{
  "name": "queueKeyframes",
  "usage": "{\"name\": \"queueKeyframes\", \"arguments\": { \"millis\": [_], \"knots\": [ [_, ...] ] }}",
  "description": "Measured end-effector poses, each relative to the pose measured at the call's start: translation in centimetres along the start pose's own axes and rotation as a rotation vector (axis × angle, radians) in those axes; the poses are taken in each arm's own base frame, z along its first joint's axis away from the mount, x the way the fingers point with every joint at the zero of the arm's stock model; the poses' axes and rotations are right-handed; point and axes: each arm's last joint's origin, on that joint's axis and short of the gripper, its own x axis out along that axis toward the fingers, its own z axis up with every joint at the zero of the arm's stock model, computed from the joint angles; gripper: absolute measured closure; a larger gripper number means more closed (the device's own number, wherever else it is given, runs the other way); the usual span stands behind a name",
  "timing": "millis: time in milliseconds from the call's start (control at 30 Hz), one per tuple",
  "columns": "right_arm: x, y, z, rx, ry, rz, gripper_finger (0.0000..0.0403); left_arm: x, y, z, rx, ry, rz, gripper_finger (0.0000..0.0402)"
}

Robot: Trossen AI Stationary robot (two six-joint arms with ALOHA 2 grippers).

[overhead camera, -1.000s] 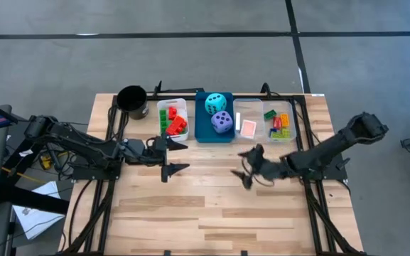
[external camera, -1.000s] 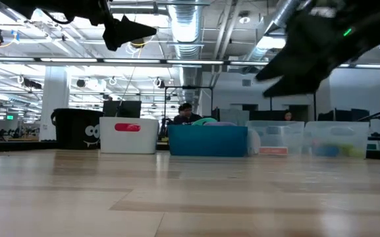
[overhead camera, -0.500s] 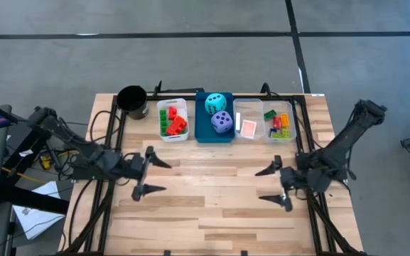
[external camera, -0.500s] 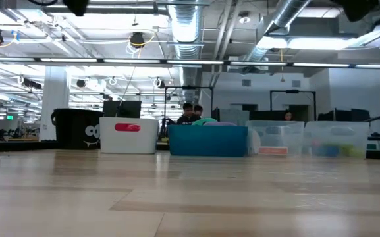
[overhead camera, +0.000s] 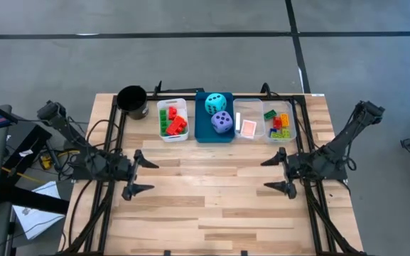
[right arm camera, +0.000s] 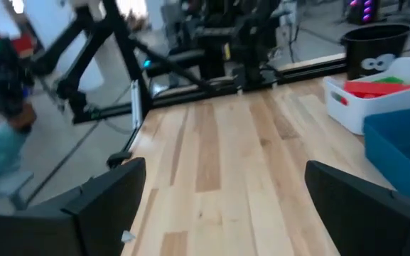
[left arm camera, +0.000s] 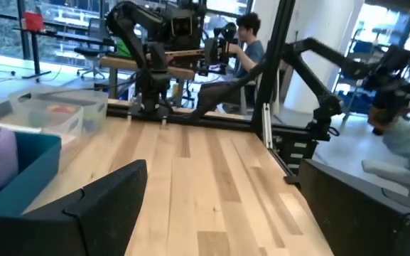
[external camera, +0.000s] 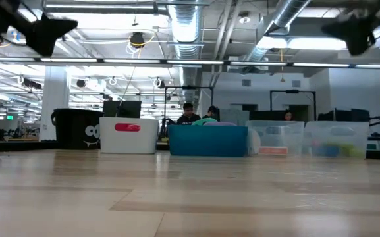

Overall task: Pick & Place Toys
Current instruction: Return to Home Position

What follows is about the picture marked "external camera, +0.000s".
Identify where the white column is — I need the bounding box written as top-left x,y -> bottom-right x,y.
40,65 -> 71,142

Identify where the black round bucket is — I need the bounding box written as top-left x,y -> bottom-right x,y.
50,108 -> 105,151

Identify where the clear plastic container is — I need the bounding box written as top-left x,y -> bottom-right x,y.
246,120 -> 306,157
303,120 -> 370,160

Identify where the black monitor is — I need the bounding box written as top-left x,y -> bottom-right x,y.
103,100 -> 142,119

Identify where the white plastic bin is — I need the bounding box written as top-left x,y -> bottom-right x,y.
99,117 -> 159,155

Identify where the long ceiling light bar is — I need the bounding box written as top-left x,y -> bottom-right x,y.
0,56 -> 380,69

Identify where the blue plastic tray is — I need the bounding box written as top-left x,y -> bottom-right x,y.
167,124 -> 249,157

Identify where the silver ventilation duct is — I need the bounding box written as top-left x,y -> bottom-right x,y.
242,0 -> 312,63
168,0 -> 207,106

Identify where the black metal rig frame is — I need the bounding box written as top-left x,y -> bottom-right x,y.
269,89 -> 317,122
163,85 -> 214,121

